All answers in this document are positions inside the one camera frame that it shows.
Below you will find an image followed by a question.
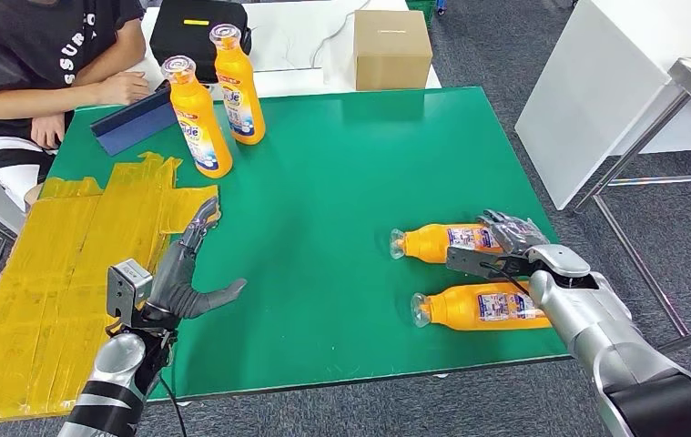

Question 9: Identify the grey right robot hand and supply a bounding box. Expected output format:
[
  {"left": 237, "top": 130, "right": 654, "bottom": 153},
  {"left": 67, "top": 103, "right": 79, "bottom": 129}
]
[{"left": 477, "top": 209, "right": 552, "bottom": 256}]

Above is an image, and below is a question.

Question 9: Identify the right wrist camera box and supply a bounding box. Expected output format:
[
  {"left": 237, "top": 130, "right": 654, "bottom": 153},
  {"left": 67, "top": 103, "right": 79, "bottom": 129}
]
[{"left": 445, "top": 246, "right": 533, "bottom": 281}]

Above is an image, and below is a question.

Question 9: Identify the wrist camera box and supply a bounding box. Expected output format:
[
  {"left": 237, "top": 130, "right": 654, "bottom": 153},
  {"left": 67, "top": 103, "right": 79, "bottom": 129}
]
[
  {"left": 107, "top": 259, "right": 155, "bottom": 320},
  {"left": 445, "top": 246, "right": 533, "bottom": 281}
]

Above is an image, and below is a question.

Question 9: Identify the brown cardboard box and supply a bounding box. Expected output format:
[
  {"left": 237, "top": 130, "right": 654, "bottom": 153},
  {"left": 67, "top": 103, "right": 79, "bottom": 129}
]
[{"left": 353, "top": 9, "right": 434, "bottom": 92}]

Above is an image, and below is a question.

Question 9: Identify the green plastic crate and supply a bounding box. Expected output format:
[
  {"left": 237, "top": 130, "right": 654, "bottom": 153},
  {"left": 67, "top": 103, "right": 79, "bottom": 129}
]
[{"left": 405, "top": 0, "right": 438, "bottom": 28}]

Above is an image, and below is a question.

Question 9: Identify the thin white table cable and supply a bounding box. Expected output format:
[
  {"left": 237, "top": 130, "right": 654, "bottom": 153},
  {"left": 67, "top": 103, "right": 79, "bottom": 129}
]
[{"left": 310, "top": 0, "right": 373, "bottom": 67}]

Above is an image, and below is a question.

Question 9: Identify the black carrying bag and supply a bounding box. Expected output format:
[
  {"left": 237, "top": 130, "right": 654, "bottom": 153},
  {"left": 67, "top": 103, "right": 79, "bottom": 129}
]
[{"left": 149, "top": 0, "right": 253, "bottom": 86}]

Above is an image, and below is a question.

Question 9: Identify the white board panel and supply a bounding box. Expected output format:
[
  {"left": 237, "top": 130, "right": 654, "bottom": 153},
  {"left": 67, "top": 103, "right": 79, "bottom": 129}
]
[{"left": 513, "top": 0, "right": 691, "bottom": 211}]

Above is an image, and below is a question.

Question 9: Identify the blue tablet case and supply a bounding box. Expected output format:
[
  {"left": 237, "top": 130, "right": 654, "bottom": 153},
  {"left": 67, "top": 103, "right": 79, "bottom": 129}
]
[{"left": 90, "top": 84, "right": 178, "bottom": 158}]

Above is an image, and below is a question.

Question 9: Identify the person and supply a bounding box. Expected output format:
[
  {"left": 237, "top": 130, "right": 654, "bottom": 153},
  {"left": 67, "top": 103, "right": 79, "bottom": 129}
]
[{"left": 0, "top": 0, "right": 152, "bottom": 209}]

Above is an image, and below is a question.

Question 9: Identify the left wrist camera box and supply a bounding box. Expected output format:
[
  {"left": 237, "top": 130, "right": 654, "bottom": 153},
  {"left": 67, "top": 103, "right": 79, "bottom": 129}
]
[{"left": 107, "top": 259, "right": 155, "bottom": 320}]

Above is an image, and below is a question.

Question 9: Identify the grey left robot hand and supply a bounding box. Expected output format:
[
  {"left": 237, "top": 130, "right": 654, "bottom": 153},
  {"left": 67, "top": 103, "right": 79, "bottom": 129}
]
[{"left": 148, "top": 197, "right": 249, "bottom": 320}]

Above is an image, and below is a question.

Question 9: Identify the white flat box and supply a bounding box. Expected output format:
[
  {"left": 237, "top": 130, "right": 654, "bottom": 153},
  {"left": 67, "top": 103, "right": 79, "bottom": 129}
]
[{"left": 254, "top": 67, "right": 326, "bottom": 97}]

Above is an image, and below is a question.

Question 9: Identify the white table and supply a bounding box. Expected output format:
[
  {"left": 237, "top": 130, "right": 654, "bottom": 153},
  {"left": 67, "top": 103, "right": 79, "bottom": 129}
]
[{"left": 121, "top": 0, "right": 442, "bottom": 104}]

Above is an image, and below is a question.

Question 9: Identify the person's hand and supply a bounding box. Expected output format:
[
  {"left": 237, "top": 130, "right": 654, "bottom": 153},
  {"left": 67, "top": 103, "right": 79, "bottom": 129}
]
[
  {"left": 30, "top": 113, "right": 69, "bottom": 150},
  {"left": 100, "top": 71, "right": 152, "bottom": 107}
]

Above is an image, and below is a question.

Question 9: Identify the orange detergent bottle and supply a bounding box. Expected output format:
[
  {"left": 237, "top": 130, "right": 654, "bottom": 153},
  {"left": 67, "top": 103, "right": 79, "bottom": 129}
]
[
  {"left": 160, "top": 55, "right": 234, "bottom": 179},
  {"left": 208, "top": 23, "right": 267, "bottom": 147},
  {"left": 410, "top": 281, "right": 554, "bottom": 331},
  {"left": 389, "top": 223, "right": 506, "bottom": 265}
]

